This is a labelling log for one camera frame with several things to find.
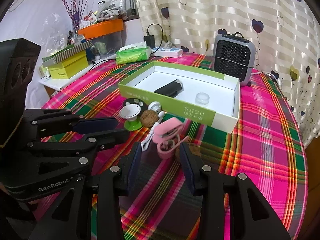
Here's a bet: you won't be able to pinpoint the white power strip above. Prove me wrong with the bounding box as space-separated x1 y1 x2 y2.
152 47 183 58

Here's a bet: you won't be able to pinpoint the grey mini fan heater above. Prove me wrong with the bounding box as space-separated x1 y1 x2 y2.
212 34 256 86

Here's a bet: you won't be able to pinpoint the green white cardboard box tray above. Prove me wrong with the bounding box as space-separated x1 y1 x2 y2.
118 61 240 133

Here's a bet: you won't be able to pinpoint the plaid tablecloth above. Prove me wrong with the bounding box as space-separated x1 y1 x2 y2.
44 61 308 239

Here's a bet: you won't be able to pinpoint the striped cardboard box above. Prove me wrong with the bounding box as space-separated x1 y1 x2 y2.
42 41 93 67

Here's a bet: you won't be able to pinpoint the wooden cabinet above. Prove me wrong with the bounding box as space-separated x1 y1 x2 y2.
298 138 320 239

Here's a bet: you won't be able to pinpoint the green tissue pack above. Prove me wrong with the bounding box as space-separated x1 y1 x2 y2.
116 41 152 65

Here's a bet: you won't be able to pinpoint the black paw shaped holder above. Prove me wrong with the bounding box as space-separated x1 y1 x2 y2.
123 98 148 113

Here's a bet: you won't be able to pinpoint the black rectangular device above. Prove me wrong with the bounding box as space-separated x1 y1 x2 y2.
154 79 183 98

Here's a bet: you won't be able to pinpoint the pink cable clip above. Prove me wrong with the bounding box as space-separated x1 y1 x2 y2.
152 117 190 160

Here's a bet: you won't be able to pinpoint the heart pattern curtain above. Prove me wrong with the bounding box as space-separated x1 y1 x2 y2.
136 0 319 146

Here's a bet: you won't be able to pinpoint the black power adapter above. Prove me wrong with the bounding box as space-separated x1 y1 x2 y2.
143 35 156 49

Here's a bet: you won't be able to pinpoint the orange lid storage bin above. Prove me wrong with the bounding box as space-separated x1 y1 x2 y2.
78 19 124 56

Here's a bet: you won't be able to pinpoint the white mushroom shaped hook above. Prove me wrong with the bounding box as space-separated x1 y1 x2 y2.
148 101 162 114

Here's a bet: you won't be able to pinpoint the white usb cable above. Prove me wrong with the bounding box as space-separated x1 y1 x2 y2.
140 110 166 152

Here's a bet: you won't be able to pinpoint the yellow green box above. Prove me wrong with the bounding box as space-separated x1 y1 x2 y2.
48 50 88 79

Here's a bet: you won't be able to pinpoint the purple decorative branches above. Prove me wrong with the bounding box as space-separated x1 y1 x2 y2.
56 0 98 29

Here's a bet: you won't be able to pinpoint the white green round stand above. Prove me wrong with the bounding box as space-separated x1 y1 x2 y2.
119 104 142 131

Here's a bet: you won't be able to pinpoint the clear round plastic jar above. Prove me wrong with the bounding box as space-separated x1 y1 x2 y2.
195 92 210 106

